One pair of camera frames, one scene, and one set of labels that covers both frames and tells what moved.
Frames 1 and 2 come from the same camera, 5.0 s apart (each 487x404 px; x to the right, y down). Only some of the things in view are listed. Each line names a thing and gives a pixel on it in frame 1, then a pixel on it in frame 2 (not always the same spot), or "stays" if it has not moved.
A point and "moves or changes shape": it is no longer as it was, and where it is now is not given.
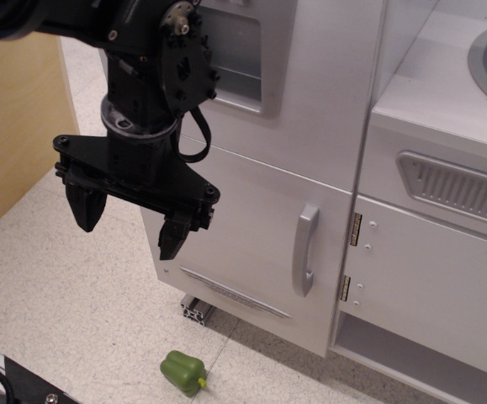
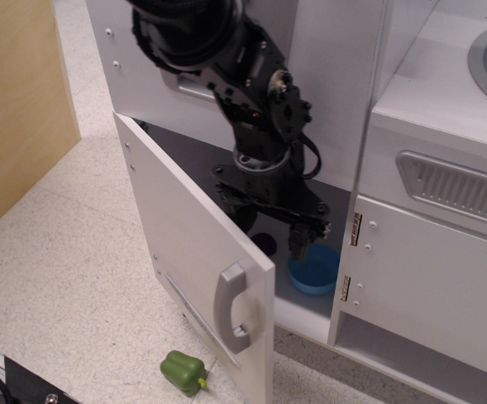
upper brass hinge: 356,229 stays
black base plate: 28,386 stays
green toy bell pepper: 184,373 stays
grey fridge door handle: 303,279 → 230,282
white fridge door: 276,248 moves or changes shape
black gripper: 149,170 → 280,193
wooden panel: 23,111 stays
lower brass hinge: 346,288 stays
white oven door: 443,288 stays
